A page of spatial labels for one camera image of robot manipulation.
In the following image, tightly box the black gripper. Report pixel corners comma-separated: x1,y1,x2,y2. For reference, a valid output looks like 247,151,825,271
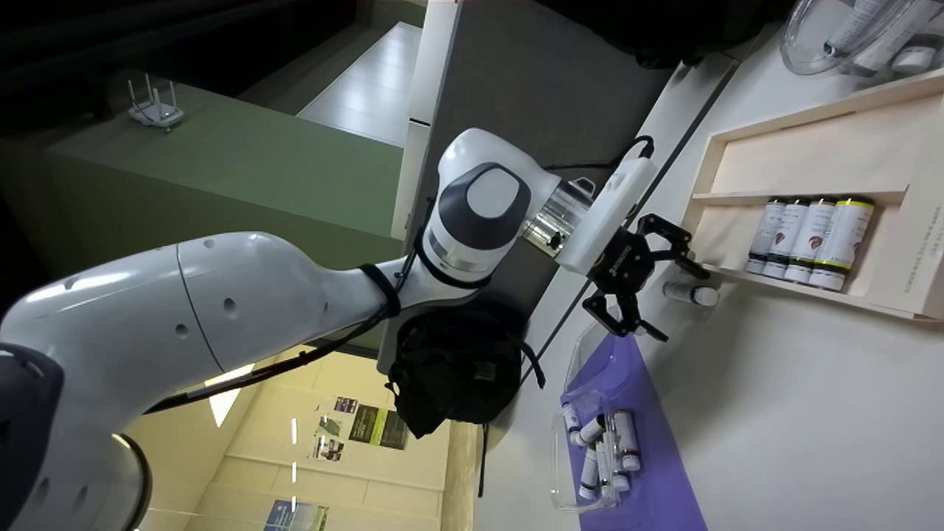
582,212,713,349

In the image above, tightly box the blue label white bottle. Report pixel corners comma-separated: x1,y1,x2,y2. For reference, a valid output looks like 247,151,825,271
662,278,722,309

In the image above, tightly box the white bottle grey print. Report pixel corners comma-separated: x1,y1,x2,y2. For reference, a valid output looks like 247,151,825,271
747,198,791,280

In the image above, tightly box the white bottle red logo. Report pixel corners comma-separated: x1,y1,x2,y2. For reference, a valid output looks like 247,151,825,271
763,198,812,282
785,198,840,290

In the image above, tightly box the light wooden tray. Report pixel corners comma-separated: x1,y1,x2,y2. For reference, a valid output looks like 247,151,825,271
676,69,944,330

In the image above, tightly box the yellow banded white bottle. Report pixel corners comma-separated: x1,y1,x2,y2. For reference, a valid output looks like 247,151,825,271
809,194,875,296

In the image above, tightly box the black backpack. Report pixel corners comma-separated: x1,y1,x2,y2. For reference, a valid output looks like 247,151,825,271
383,296,548,443

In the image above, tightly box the black bulky item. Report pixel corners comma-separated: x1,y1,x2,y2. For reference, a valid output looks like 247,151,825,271
539,0,799,70

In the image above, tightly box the green dark poster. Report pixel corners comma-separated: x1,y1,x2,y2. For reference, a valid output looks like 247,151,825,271
344,400,383,449

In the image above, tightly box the picture poster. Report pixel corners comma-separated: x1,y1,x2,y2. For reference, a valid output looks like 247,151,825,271
313,412,349,467

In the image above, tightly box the green cabinet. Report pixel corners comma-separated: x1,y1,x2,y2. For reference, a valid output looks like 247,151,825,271
41,80,408,271

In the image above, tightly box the blue poster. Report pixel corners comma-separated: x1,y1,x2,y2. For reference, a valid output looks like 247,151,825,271
260,496,330,531

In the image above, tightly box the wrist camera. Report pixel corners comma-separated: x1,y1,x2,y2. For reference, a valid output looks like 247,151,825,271
524,175,601,260

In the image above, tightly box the white partition post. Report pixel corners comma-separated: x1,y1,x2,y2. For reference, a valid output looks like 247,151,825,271
393,0,467,246

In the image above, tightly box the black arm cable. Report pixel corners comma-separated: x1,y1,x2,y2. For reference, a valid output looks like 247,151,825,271
145,260,408,417

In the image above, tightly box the white wire rack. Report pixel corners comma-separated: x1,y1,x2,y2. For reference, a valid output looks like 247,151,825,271
125,70,190,132

